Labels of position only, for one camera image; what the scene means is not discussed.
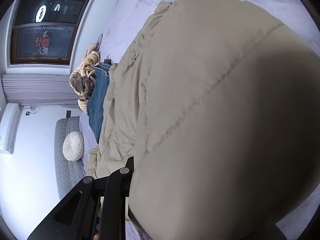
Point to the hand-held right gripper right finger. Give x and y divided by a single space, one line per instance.
271 233

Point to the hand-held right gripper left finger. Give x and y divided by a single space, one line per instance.
113 200

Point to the beige puffer jacket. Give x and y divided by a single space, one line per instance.
225 120

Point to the grey quilted headboard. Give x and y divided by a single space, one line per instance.
68 177

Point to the round white cushion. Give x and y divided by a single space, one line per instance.
73 145

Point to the blue denim jeans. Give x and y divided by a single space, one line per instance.
98 105

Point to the brown plush garment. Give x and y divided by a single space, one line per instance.
80 86

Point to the white air conditioner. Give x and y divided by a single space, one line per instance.
10 130

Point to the white curtain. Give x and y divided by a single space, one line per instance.
37 90

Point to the cream striped plush garment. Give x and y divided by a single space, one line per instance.
88 60

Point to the dark framed window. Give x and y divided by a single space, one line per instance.
50 22

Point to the black wall plate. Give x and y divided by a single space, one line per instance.
68 113

